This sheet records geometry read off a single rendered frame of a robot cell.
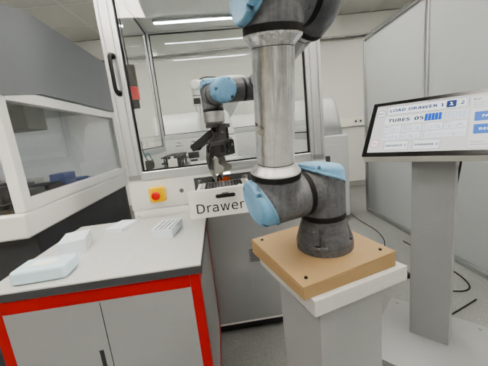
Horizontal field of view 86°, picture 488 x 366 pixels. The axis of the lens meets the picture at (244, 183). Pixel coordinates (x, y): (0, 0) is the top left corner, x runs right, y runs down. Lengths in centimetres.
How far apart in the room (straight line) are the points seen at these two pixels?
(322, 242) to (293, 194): 17
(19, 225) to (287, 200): 110
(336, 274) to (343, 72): 448
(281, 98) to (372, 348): 70
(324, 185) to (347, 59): 445
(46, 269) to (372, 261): 89
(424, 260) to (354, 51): 405
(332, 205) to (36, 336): 93
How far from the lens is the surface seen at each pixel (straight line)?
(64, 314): 102
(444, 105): 143
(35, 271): 101
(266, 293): 162
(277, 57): 54
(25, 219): 137
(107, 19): 150
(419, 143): 132
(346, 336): 81
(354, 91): 499
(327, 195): 66
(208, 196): 102
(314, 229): 70
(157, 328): 97
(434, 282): 158
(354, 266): 69
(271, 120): 55
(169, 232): 107
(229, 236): 144
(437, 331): 172
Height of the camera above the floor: 113
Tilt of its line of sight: 11 degrees down
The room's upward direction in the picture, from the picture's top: 6 degrees counter-clockwise
